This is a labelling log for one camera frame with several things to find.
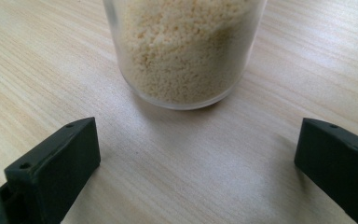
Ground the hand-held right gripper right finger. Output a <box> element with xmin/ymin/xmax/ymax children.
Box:
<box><xmin>294</xmin><ymin>117</ymin><xmax>358</xmax><ymax>224</ymax></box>

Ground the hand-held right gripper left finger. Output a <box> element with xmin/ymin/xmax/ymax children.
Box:
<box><xmin>4</xmin><ymin>117</ymin><xmax>102</xmax><ymax>224</ymax></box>

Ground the clear jar of beige grains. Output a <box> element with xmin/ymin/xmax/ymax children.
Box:
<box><xmin>102</xmin><ymin>0</ymin><xmax>269</xmax><ymax>111</ymax></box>

